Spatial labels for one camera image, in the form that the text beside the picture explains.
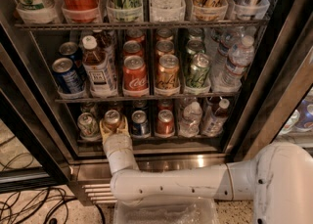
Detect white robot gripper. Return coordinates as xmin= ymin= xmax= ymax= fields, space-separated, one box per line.
xmin=99 ymin=115 xmax=139 ymax=174

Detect orange can bottom shelf front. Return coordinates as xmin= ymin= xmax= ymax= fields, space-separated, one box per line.
xmin=104 ymin=110 xmax=122 ymax=133

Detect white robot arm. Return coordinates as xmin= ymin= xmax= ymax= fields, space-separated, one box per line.
xmin=99 ymin=123 xmax=313 ymax=224

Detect white green can bottom shelf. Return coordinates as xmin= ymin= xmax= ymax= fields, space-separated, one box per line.
xmin=77 ymin=112 xmax=100 ymax=138

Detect blue can bottom shelf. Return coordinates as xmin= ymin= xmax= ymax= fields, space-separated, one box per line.
xmin=131 ymin=111 xmax=150 ymax=137

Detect blue can shelf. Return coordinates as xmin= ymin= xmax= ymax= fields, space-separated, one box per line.
xmin=131 ymin=111 xmax=150 ymax=137
xmin=59 ymin=42 xmax=86 ymax=80
xmin=52 ymin=58 xmax=83 ymax=94

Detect tea bottle middle shelf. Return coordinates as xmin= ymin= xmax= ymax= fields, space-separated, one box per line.
xmin=82 ymin=35 xmax=116 ymax=92

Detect tea bottle shelf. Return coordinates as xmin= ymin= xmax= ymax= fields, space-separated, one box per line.
xmin=82 ymin=35 xmax=116 ymax=92
xmin=201 ymin=99 xmax=230 ymax=137

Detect red can bottom shelf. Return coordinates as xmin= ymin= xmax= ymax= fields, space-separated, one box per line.
xmin=156 ymin=110 xmax=174 ymax=135

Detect red cola can middle front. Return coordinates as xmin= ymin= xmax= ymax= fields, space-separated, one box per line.
xmin=123 ymin=55 xmax=148 ymax=96

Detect blue can middle shelf front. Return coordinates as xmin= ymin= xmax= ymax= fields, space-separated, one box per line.
xmin=52 ymin=58 xmax=83 ymax=94

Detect water bottle bottom shelf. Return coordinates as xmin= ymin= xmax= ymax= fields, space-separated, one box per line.
xmin=179 ymin=102 xmax=202 ymax=137

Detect fridge door left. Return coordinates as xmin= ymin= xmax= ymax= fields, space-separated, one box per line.
xmin=0 ymin=27 xmax=67 ymax=193

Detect orange can middle shelf front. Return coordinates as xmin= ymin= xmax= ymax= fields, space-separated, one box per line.
xmin=156 ymin=54 xmax=179 ymax=90

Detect blue can middle shelf rear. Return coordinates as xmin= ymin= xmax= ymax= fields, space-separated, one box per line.
xmin=59 ymin=42 xmax=86 ymax=80

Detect tea bottle bottom shelf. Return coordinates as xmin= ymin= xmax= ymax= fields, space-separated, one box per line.
xmin=201 ymin=99 xmax=230 ymax=137

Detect green can middle shelf front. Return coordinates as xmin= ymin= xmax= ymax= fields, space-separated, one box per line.
xmin=186 ymin=53 xmax=210 ymax=88

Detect water bottle middle shelf front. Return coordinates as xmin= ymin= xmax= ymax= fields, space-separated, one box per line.
xmin=220 ymin=35 xmax=254 ymax=92

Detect water bottle middle shelf rear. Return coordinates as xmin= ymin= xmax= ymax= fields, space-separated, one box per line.
xmin=213 ymin=26 xmax=245 ymax=73

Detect fridge glass door right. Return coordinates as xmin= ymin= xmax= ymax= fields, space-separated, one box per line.
xmin=223 ymin=0 xmax=313 ymax=161

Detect clear plastic bin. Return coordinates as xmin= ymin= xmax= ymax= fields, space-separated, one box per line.
xmin=113 ymin=197 xmax=220 ymax=224

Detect black floor cables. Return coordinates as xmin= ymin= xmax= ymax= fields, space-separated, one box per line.
xmin=0 ymin=134 xmax=106 ymax=224

